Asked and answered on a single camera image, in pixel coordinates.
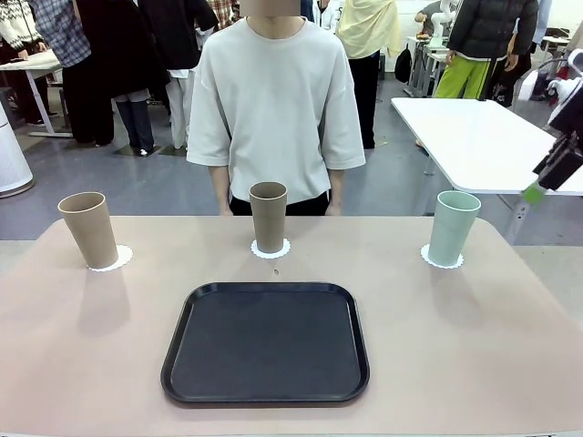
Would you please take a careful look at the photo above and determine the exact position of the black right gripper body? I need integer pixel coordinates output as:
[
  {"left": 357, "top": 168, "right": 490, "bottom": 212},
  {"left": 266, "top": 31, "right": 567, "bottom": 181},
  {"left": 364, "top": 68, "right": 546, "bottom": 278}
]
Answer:
[{"left": 531, "top": 132, "right": 583, "bottom": 192}]

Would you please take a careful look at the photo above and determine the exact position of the mint green tall cup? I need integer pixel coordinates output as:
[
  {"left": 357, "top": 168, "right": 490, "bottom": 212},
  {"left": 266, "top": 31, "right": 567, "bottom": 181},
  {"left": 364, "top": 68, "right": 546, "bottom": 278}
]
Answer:
[{"left": 427, "top": 190, "right": 482, "bottom": 266}]

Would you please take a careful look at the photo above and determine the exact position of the white scalloped paper coaster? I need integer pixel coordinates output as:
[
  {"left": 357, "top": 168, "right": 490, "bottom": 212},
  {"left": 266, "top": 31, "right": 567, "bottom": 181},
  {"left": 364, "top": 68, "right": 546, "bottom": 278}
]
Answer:
[
  {"left": 420, "top": 242, "right": 465, "bottom": 270},
  {"left": 250, "top": 237, "right": 293, "bottom": 260},
  {"left": 86, "top": 244, "right": 135, "bottom": 274}
]

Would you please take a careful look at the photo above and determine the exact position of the tan brown tall cup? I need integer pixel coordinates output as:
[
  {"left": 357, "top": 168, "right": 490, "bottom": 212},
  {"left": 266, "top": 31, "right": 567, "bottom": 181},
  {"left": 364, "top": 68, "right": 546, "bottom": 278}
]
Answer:
[
  {"left": 57, "top": 191, "right": 120, "bottom": 270},
  {"left": 248, "top": 181, "right": 289, "bottom": 254}
]

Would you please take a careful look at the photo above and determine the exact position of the person's right forearm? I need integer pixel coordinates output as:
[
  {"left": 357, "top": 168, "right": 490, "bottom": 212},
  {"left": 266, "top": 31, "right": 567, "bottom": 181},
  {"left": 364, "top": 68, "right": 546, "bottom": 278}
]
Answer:
[{"left": 207, "top": 164, "right": 232, "bottom": 214}]

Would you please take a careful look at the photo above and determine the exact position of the person's left forearm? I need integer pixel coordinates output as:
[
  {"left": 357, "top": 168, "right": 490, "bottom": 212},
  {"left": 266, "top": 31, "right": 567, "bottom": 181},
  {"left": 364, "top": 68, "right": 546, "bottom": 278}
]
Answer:
[{"left": 326, "top": 167, "right": 348, "bottom": 212}]

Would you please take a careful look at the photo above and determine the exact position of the large white table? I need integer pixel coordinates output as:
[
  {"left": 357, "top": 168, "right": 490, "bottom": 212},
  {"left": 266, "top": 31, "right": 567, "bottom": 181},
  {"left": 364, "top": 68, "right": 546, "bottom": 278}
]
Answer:
[{"left": 390, "top": 97, "right": 583, "bottom": 247}]

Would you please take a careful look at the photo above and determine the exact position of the person in dark clothes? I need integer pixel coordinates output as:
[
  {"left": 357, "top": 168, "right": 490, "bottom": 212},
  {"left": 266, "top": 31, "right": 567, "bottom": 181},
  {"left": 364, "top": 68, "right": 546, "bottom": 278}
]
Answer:
[{"left": 491, "top": 40, "right": 529, "bottom": 108}]

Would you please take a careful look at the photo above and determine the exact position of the person in pale blue shirt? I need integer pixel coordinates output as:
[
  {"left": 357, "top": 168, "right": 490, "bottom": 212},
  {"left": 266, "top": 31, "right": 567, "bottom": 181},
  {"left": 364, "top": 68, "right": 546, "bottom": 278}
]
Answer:
[{"left": 530, "top": 0, "right": 583, "bottom": 60}]

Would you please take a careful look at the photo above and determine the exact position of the person in lime trousers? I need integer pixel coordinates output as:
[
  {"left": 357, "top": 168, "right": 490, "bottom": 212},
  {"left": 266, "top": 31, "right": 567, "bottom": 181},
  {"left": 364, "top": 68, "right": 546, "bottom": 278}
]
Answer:
[{"left": 433, "top": 0, "right": 541, "bottom": 100}]

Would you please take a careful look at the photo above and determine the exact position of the white background workbench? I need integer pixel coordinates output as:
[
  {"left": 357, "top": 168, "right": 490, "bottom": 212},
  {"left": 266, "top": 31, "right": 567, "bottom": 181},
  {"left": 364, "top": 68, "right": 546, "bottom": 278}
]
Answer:
[{"left": 406, "top": 35, "right": 452, "bottom": 97}]

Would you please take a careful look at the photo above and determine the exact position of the black backpack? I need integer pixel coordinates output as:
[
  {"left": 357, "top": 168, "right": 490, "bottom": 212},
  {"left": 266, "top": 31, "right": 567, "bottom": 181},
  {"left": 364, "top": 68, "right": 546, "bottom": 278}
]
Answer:
[{"left": 394, "top": 44, "right": 414, "bottom": 85}]

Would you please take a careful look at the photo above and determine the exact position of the person in yellow jacket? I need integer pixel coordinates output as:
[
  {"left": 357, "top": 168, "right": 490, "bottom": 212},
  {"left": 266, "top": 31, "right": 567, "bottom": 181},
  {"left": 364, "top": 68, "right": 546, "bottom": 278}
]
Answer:
[{"left": 337, "top": 0, "right": 403, "bottom": 150}]

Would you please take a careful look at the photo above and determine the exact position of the person in grey sweatshirt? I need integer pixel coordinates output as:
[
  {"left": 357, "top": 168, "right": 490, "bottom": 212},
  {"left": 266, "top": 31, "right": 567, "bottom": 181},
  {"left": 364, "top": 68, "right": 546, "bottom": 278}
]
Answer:
[{"left": 186, "top": 0, "right": 366, "bottom": 218}]

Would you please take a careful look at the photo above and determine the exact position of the black plastic tray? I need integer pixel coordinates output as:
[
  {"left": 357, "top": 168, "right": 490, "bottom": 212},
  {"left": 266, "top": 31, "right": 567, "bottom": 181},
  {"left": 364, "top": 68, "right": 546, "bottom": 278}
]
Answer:
[{"left": 159, "top": 280, "right": 371, "bottom": 409}]

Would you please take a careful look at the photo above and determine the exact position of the person in white trousers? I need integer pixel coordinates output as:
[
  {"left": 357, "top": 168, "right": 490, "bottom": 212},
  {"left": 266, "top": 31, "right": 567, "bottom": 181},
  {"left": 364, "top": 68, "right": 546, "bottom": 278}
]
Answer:
[{"left": 138, "top": 0, "right": 220, "bottom": 157}]

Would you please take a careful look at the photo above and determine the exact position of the person in black coat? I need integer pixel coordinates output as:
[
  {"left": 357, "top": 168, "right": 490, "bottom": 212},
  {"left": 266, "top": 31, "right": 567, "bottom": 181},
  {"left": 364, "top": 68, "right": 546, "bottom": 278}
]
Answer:
[{"left": 75, "top": 0, "right": 172, "bottom": 157}]

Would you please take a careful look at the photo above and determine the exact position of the person in plaid shirt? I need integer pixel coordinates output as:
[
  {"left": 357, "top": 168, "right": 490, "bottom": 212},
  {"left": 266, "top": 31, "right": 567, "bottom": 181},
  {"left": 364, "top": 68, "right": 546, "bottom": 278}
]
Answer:
[{"left": 26, "top": 0, "right": 118, "bottom": 147}]

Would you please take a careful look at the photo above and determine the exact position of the white background desk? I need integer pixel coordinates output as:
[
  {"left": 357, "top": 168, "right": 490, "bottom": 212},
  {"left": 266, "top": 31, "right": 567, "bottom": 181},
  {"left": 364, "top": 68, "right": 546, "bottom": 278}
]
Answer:
[{"left": 0, "top": 48, "right": 74, "bottom": 138}]

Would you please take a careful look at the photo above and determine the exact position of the white cylindrical appliance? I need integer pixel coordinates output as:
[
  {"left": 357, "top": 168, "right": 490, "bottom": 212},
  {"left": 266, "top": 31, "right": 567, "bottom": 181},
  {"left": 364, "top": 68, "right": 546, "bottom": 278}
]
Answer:
[{"left": 0, "top": 90, "right": 36, "bottom": 199}]

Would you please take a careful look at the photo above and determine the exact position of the person in patterned sweater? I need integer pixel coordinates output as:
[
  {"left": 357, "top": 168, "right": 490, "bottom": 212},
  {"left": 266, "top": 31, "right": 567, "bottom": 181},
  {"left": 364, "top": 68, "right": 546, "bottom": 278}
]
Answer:
[{"left": 0, "top": 0, "right": 46, "bottom": 129}]

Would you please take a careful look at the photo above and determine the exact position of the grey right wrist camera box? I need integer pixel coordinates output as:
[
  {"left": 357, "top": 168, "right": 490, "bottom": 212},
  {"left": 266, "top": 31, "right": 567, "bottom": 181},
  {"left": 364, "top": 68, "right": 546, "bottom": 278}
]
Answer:
[{"left": 547, "top": 89, "right": 583, "bottom": 137}]

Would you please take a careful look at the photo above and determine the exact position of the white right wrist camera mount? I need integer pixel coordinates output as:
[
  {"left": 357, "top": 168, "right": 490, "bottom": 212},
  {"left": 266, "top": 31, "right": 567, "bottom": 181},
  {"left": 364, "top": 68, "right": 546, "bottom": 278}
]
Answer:
[{"left": 517, "top": 66, "right": 583, "bottom": 102}]

